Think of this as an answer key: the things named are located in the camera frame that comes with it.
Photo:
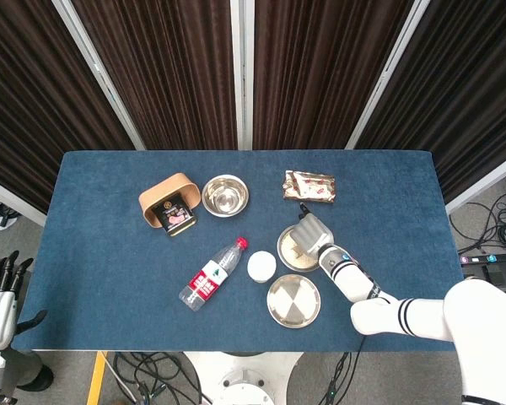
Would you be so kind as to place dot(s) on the empty steel bowl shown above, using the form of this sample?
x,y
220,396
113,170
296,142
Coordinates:
x,y
225,196

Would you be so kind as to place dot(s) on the black luncheon meat tin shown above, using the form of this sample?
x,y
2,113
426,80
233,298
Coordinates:
x,y
175,219

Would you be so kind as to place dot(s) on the blue fabric table cover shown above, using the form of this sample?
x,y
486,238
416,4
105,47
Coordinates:
x,y
109,274

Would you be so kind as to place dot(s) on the steel plate front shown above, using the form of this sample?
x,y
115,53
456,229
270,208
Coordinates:
x,y
293,301

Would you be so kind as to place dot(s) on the steel plate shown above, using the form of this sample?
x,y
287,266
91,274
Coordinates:
x,y
283,257
293,301

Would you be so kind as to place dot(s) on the black power strip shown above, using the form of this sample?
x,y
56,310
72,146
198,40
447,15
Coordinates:
x,y
493,258

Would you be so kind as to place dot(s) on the white partition post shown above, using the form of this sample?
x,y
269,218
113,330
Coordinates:
x,y
241,76
105,84
383,84

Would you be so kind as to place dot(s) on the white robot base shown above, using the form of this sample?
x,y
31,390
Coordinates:
x,y
244,375

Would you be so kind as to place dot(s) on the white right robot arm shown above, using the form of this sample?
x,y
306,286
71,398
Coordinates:
x,y
405,320

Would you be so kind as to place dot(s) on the clear water bottle red label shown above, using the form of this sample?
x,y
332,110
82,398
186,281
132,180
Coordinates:
x,y
211,276

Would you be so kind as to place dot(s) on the white table frame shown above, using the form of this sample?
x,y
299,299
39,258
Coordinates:
x,y
194,351

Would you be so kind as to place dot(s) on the tan oval box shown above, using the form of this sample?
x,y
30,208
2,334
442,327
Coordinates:
x,y
168,187

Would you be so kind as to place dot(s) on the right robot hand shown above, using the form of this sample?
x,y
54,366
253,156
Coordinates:
x,y
314,234

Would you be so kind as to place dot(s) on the gold foil wrapped package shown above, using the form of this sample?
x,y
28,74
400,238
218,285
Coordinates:
x,y
310,187

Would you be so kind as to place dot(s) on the dark brown curtain panel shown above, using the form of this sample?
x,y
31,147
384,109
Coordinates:
x,y
29,93
164,71
320,71
468,93

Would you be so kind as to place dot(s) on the white partition base rail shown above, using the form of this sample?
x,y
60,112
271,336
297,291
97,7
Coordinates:
x,y
12,198
485,187

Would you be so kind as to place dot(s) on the small white round lid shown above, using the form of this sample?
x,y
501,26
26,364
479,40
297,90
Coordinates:
x,y
261,266

